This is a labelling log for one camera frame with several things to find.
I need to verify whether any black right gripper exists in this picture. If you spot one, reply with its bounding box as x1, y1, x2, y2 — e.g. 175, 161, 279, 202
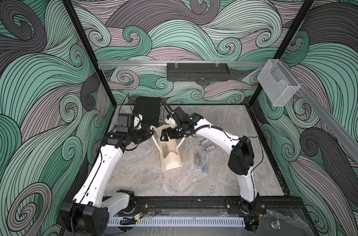
159, 123, 186, 142

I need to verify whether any cream canvas tote bag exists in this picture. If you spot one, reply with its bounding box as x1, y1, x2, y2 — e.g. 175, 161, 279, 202
150, 125, 185, 171

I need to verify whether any clear compass set green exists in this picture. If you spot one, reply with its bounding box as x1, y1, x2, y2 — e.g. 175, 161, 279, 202
194, 149, 202, 169

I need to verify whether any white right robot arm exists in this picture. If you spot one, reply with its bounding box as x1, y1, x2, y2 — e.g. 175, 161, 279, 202
159, 103, 265, 217

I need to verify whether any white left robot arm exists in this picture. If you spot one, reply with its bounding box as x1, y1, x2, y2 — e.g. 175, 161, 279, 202
60, 128, 154, 236

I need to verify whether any clear compass case green label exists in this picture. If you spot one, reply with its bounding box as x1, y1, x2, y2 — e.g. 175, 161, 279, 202
189, 134, 200, 138

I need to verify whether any clear compass case white label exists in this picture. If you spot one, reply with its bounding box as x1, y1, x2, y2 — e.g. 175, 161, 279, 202
198, 139, 209, 146

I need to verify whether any clear compass case near gripper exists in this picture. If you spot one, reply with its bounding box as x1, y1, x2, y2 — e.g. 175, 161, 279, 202
204, 145, 216, 152

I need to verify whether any black case with latches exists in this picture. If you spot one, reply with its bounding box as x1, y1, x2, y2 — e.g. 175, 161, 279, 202
133, 97, 161, 126

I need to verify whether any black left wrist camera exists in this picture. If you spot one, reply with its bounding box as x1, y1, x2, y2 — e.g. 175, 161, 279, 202
114, 113, 143, 133

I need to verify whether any black wall tray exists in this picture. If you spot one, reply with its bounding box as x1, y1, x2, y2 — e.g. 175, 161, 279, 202
166, 63, 231, 82

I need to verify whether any aluminium back rail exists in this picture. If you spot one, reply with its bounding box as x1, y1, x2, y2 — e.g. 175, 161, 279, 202
97, 60, 268, 68

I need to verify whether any aluminium rail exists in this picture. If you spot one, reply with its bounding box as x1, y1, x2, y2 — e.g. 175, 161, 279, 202
282, 62, 358, 164
97, 60, 268, 68

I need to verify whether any white slotted cable duct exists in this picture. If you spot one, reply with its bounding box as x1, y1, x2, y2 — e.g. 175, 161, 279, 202
106, 216, 246, 228

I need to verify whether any clear acrylic wall holder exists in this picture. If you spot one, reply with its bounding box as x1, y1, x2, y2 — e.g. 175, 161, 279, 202
257, 59, 301, 107

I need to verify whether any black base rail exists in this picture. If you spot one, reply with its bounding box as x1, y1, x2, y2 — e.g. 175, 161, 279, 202
124, 196, 304, 216

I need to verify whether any black left corner post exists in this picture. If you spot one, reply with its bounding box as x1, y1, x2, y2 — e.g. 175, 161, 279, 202
62, 0, 118, 109

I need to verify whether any black enclosure corner post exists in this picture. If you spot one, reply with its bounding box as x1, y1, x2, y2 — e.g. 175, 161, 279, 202
248, 0, 315, 107

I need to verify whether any aluminium right rail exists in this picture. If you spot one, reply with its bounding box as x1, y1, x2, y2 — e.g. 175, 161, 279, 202
282, 62, 358, 164

